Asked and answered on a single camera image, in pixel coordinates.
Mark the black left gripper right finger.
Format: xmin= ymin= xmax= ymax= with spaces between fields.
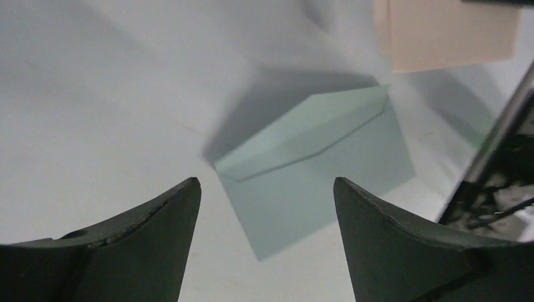
xmin=333 ymin=177 xmax=533 ymax=301

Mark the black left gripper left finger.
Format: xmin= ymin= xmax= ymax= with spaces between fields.
xmin=1 ymin=177 xmax=202 ymax=301

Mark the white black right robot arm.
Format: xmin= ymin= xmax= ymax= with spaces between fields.
xmin=437 ymin=65 xmax=533 ymax=242

